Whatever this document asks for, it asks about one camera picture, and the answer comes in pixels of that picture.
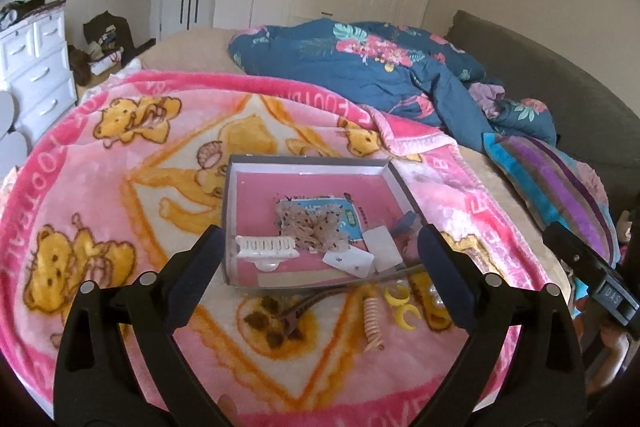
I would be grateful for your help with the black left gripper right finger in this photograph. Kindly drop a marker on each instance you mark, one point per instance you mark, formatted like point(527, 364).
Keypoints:
point(474, 306)

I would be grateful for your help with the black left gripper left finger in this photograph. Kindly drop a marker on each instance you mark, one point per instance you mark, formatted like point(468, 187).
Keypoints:
point(154, 307)

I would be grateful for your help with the tan spiral hair clip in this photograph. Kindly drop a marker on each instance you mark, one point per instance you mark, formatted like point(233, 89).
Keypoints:
point(372, 324)

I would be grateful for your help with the white comb hair clip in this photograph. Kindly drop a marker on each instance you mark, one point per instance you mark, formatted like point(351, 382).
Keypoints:
point(266, 252)

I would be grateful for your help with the brown duckbill hair clip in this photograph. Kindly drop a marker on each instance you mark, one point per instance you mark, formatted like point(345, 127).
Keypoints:
point(293, 319)

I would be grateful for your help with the dotted sheer bow hairpiece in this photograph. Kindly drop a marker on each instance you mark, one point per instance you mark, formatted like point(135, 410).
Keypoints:
point(318, 229)

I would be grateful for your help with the person's right hand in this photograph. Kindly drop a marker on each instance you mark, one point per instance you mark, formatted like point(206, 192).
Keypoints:
point(604, 347)

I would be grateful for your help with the white rectangular packet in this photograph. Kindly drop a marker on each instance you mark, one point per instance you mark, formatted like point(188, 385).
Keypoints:
point(382, 247)

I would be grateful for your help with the striped blue purple pillow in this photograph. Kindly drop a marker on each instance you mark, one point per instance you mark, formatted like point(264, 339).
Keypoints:
point(556, 187)

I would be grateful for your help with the pink cartoon bear blanket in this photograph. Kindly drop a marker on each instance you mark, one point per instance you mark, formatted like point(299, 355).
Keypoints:
point(136, 174)

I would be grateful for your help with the white earring card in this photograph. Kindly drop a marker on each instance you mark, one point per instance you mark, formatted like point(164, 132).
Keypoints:
point(354, 261)

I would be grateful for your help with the grey shallow box tray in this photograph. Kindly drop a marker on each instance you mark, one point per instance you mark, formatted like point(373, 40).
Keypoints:
point(371, 192)

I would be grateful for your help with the dark green headboard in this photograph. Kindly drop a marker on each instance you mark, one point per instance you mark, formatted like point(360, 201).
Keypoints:
point(595, 126)

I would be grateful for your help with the white round chair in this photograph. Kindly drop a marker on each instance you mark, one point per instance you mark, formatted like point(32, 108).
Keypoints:
point(13, 145)

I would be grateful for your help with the blue floral duvet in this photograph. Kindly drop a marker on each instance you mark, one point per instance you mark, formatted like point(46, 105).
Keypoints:
point(400, 70)

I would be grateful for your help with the white drawer dresser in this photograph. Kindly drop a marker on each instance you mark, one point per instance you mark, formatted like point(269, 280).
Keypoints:
point(35, 70)

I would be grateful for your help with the dark bag on floor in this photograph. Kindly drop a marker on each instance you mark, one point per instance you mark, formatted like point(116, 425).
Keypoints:
point(108, 42)

